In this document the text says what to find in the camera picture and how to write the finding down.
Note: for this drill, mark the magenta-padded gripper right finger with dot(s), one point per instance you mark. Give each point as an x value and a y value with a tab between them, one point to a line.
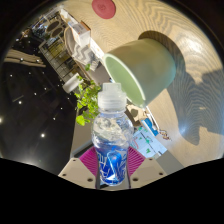
148	170

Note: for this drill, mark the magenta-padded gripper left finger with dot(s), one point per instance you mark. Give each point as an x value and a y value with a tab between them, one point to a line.
76	171

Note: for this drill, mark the clear bottle with blue label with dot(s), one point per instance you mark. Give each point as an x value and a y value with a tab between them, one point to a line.
111	150

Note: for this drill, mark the white blister pill pack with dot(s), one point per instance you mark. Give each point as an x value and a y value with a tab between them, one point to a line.
165	136

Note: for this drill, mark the small blue white box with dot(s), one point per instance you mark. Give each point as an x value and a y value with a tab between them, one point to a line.
150	127

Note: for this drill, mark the group of ceiling spotlights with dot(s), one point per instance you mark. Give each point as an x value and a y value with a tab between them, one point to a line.
42	135

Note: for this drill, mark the green potted plant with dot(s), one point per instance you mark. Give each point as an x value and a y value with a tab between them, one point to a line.
87	100

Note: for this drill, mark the white round column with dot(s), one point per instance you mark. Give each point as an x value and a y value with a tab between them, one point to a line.
71	85

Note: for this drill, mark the pale green mug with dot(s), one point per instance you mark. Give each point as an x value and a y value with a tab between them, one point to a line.
150	68

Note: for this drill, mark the grey white chevron pillow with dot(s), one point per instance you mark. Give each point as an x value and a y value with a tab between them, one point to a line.
83	54

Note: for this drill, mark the long white carton box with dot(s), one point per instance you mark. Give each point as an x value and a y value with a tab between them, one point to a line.
80	33

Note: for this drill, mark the flat round red coaster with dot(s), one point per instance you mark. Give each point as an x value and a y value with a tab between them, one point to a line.
104	8

